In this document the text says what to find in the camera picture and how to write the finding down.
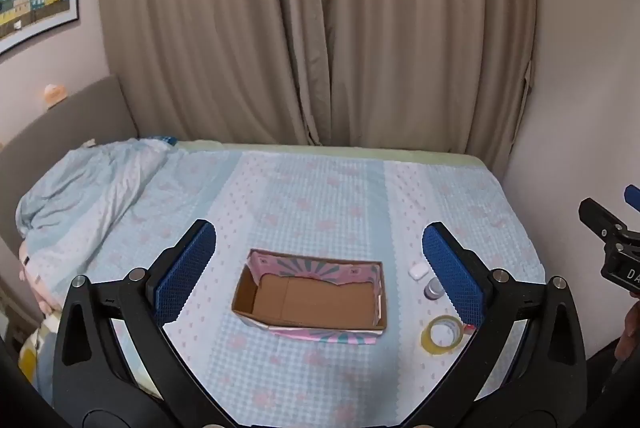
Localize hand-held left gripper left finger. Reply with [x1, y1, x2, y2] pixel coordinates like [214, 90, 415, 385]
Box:
[52, 219, 236, 428]

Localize pink soft object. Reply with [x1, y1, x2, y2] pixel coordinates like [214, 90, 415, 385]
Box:
[19, 242, 60, 315]

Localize checked blue pink bedsheet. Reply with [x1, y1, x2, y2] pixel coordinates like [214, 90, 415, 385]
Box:
[52, 140, 546, 428]

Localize person's right hand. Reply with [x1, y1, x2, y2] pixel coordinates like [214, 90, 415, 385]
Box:
[615, 303, 640, 361]

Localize pale green mattress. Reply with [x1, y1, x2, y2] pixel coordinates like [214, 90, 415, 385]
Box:
[175, 139, 486, 168]

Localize light blue duvet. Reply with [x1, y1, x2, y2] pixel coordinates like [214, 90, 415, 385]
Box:
[15, 137, 176, 304]

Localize beige curtain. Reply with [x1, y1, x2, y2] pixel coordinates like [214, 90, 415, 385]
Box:
[97, 0, 538, 161]

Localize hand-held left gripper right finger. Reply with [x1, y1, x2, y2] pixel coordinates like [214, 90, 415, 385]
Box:
[400, 222, 587, 428]

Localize grey padded headboard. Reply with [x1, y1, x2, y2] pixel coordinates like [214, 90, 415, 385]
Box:
[0, 75, 138, 254]

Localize yellow tape roll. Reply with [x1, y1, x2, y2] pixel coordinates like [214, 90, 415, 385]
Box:
[420, 315, 463, 354]

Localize patterned cardboard box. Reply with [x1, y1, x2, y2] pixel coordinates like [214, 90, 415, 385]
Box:
[231, 249, 388, 345]

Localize yellow white cloth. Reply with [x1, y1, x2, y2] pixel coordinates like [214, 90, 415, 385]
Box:
[17, 313, 63, 391]

